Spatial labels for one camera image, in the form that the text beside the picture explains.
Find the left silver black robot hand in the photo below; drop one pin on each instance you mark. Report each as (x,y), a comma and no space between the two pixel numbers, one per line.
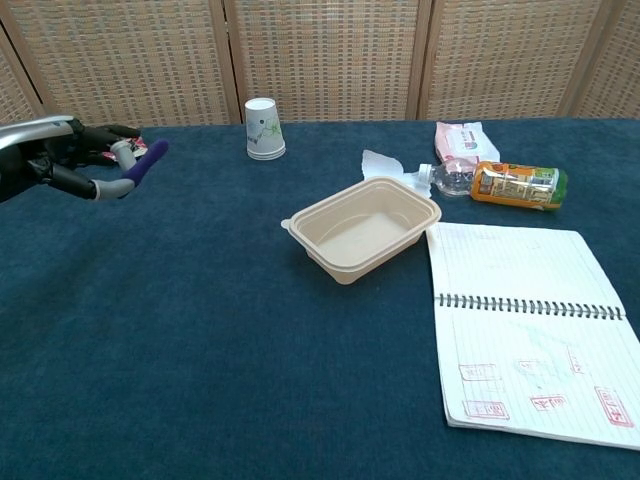
(45,155)

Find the red spouted snack pouch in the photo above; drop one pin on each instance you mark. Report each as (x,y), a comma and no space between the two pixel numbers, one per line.
(137,146)

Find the white paper cup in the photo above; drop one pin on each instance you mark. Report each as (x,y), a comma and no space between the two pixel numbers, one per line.
(264,130)

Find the dark blue table mat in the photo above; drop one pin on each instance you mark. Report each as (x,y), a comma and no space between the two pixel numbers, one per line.
(200,325)

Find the woven bamboo folding screen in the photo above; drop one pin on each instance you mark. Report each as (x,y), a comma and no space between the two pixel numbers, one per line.
(325,55)

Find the beige rectangular food container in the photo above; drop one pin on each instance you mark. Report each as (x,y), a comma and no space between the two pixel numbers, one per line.
(360,230)

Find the crumpled white tissue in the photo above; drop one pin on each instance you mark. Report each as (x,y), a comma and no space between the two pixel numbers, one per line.
(382,165)

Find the pink wet wipes pack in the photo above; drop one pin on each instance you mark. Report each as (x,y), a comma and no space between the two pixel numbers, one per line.
(462,140)

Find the plastic bottle orange label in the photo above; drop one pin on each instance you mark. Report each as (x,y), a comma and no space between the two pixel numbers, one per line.
(515,186)

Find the open spiral notebook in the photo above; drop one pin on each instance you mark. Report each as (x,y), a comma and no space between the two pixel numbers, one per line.
(525,270)

